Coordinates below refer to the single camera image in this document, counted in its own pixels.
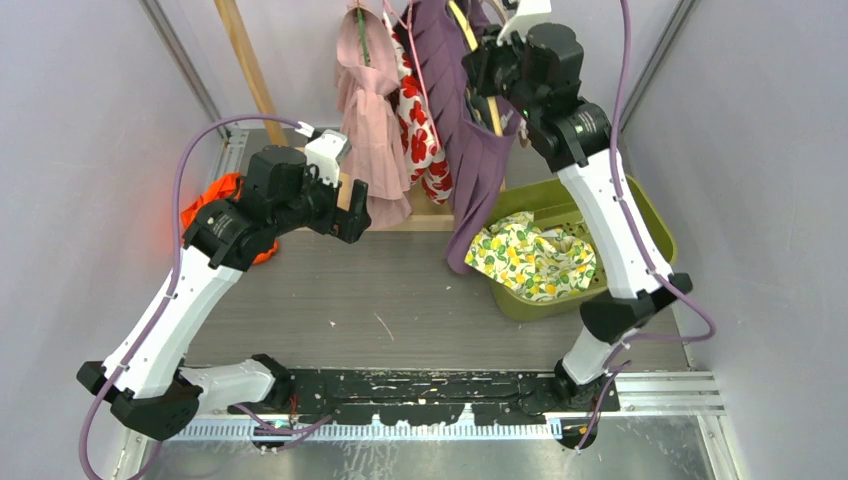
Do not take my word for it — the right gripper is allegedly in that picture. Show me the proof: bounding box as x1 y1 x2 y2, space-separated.
461 22 541 124

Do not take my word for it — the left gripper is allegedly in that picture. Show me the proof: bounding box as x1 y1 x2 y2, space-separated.
271 161 370 243

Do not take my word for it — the yellow hanger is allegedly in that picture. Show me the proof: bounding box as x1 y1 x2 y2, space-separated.
447 1 503 137

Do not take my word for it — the purple skirt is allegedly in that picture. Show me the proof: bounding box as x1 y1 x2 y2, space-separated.
418 1 520 274

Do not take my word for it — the red floral garment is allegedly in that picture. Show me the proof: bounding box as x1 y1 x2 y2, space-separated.
382 10 453 204

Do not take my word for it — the pink hanger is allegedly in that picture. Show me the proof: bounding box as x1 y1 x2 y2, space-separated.
381 1 444 149

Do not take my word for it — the lemon print skirt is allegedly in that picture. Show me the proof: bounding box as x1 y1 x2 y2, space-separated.
464 211 598 302

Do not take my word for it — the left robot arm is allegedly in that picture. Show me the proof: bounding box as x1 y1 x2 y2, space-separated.
77 139 370 441

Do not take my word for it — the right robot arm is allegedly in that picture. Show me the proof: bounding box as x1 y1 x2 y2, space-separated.
462 22 692 411

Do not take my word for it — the green hanger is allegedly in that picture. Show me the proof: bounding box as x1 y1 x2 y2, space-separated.
355 6 371 67

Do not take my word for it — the wooden clothes rack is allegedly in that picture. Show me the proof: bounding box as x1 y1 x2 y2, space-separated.
210 0 541 233

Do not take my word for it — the pink dress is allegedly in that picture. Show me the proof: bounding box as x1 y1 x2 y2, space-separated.
335 2 411 230

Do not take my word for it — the orange cloth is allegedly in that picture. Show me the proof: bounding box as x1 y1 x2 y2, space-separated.
180 172 280 265

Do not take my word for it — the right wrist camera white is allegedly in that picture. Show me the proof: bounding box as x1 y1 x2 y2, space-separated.
496 0 552 46

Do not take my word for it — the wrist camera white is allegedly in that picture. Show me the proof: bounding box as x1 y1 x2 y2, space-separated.
304 129 351 189
496 0 552 46

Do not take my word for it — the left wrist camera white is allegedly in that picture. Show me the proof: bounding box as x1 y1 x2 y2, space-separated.
304 129 351 189

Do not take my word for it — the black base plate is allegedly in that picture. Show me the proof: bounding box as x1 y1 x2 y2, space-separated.
227 369 621 448

